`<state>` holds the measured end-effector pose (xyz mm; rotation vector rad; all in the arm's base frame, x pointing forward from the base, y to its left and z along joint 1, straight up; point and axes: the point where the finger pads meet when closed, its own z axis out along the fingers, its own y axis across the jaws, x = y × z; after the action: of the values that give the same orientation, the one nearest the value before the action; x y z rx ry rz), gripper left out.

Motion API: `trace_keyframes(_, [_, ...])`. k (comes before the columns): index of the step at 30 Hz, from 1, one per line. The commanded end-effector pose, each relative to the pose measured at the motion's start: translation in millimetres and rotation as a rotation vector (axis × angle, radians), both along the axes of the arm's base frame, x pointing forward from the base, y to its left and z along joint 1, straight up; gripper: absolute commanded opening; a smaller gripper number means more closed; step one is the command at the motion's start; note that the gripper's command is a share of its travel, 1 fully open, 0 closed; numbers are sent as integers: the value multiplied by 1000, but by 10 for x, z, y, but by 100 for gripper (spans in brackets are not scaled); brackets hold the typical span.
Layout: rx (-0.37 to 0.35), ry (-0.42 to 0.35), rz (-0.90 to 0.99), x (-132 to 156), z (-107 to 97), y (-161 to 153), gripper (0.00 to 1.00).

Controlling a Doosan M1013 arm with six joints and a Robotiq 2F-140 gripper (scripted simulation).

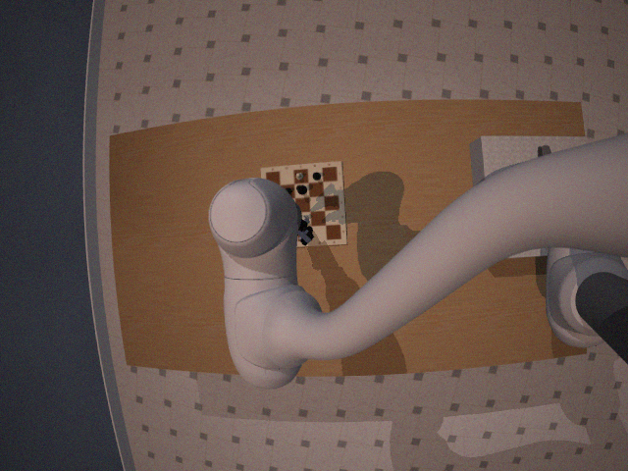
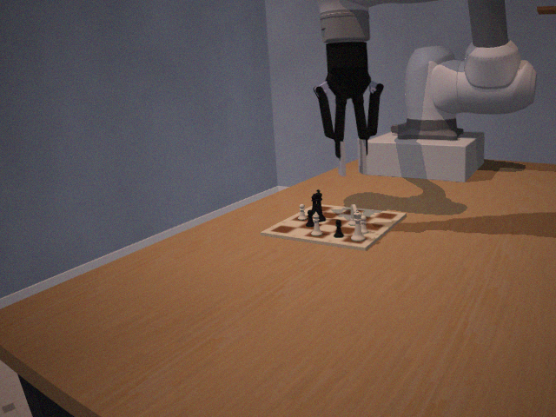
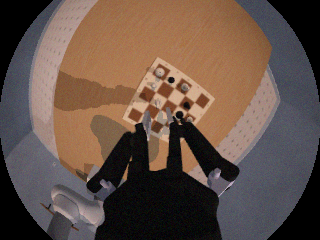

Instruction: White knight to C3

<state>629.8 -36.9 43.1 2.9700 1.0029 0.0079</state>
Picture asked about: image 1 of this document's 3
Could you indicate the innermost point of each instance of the brown and cream chessboard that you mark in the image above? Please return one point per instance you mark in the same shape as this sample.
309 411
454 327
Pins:
323 202

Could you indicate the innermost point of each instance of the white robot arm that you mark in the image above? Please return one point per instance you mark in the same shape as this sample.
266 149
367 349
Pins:
576 198

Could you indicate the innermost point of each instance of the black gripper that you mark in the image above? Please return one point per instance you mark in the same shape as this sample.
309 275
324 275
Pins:
304 232

